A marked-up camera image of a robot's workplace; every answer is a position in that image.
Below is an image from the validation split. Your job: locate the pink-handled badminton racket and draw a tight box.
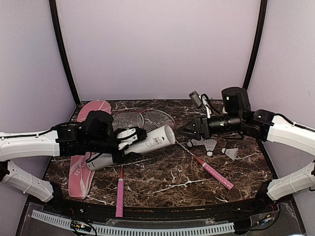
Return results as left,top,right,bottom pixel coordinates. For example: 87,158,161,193
141,109,234,190
114,109,143,217

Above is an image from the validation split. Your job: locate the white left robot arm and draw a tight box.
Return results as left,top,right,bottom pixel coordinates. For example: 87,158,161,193
0,111,147,214

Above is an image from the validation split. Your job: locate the white slotted cable duct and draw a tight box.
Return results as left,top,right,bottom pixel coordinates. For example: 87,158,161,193
31,210,235,236

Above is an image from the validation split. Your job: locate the black front table rail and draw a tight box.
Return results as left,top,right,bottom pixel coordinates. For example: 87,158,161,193
49,198,277,221

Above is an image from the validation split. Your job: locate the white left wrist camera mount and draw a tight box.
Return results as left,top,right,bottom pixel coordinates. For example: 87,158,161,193
116,127,147,150

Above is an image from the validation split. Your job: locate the right pink-handled badminton racket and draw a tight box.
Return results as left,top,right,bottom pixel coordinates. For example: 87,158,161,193
141,109,234,190

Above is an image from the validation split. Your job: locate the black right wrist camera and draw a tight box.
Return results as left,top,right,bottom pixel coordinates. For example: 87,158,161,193
189,90,213,118

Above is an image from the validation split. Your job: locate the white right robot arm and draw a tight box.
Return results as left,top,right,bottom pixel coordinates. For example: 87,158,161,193
177,87,315,213

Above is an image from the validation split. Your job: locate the white shuttlecock tube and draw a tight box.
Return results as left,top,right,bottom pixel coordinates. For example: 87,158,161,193
86,125,175,171

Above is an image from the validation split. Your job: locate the white shuttlecock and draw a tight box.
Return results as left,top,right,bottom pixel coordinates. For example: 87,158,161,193
221,148,238,160
187,139,204,148
203,139,217,157

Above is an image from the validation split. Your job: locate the pink racket cover bag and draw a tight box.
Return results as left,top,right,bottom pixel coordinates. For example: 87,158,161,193
68,100,111,200

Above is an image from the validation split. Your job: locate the left pink-handled badminton racket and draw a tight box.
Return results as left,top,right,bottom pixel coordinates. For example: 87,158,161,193
114,109,143,217

